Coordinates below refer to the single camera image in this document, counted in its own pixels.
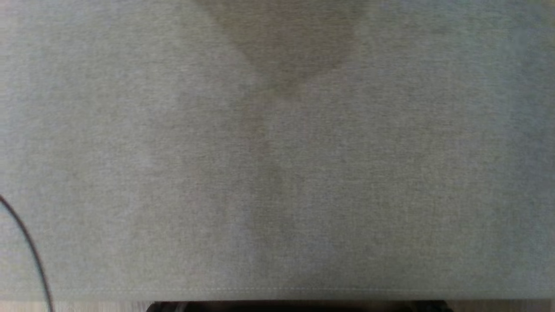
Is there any large grey sofa ottoman cushion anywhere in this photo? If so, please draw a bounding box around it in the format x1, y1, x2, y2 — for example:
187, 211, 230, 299
0, 0, 555, 302

